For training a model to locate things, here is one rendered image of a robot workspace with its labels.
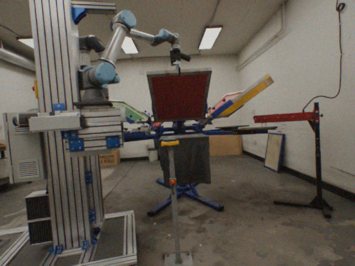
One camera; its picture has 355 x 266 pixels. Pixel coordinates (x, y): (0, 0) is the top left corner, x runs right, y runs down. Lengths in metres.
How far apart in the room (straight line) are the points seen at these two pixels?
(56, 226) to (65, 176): 0.37
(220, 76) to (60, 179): 5.75
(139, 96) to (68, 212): 5.18
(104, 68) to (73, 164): 0.74
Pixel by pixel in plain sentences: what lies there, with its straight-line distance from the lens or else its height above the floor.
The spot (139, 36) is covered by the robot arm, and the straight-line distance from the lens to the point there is 1.86.
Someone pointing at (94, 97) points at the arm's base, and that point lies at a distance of 1.50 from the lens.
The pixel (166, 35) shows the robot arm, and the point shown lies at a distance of 1.88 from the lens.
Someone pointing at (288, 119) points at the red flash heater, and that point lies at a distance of 2.64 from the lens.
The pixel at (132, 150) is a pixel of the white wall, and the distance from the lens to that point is 6.69.
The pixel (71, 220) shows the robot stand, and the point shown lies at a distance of 1.85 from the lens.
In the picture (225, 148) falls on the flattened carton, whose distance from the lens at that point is 6.64.
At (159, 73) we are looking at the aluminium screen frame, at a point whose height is 1.53.
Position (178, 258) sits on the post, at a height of 0.05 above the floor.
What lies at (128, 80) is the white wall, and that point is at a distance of 6.77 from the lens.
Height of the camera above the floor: 1.10
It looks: 3 degrees down
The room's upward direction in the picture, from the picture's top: 4 degrees counter-clockwise
